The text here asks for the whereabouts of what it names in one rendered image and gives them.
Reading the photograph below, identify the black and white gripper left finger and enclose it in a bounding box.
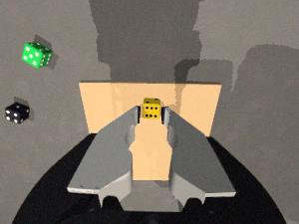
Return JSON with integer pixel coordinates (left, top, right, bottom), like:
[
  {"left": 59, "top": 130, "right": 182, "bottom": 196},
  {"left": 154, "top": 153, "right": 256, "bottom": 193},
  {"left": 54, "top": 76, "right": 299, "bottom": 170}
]
[{"left": 12, "top": 106, "right": 141, "bottom": 224}]

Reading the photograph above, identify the yellow die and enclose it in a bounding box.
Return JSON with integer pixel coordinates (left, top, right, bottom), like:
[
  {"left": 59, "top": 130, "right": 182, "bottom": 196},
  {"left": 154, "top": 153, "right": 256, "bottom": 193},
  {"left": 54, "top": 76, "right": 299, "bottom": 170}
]
[{"left": 143, "top": 98, "right": 160, "bottom": 119}]

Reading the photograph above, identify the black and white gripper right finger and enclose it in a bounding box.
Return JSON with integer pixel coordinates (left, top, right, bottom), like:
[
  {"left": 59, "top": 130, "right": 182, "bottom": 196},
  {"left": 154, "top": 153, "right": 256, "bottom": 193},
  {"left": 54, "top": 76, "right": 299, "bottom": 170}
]
[{"left": 160, "top": 107, "right": 287, "bottom": 224}]

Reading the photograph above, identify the green die with white pips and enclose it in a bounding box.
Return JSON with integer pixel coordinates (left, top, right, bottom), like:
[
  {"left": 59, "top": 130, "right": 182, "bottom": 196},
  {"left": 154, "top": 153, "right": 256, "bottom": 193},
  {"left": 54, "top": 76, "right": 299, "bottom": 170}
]
[{"left": 22, "top": 42, "right": 52, "bottom": 69}]

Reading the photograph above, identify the peach flat mat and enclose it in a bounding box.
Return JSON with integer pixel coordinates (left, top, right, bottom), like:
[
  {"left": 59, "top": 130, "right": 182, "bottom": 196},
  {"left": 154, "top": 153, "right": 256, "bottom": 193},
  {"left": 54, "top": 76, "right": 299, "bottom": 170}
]
[{"left": 79, "top": 82, "right": 221, "bottom": 180}]

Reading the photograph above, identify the black die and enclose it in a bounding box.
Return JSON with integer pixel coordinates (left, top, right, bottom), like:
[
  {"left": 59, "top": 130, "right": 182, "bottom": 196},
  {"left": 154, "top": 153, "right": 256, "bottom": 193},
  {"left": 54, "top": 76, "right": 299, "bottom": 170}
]
[{"left": 5, "top": 103, "right": 29, "bottom": 124}]

